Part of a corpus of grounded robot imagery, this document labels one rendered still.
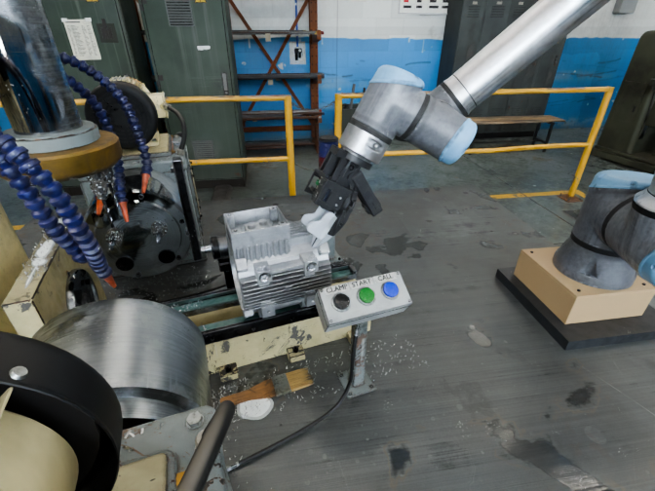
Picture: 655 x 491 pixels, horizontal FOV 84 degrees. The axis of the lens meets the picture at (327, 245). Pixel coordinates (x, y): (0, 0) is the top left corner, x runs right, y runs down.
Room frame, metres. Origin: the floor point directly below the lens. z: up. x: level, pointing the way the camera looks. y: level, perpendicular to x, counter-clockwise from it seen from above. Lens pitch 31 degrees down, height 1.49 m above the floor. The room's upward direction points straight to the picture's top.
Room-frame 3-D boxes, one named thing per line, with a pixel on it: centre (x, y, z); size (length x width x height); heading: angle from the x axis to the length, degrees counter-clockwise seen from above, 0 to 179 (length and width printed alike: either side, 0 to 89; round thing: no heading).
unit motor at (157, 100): (1.20, 0.59, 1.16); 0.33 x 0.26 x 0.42; 20
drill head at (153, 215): (0.91, 0.51, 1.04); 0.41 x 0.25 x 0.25; 20
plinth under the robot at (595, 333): (0.83, -0.73, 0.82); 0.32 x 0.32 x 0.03; 9
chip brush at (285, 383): (0.53, 0.13, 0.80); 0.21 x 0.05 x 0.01; 111
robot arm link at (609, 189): (0.82, -0.73, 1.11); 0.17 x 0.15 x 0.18; 174
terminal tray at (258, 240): (0.69, 0.15, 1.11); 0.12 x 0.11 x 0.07; 112
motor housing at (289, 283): (0.70, 0.12, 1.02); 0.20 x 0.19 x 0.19; 112
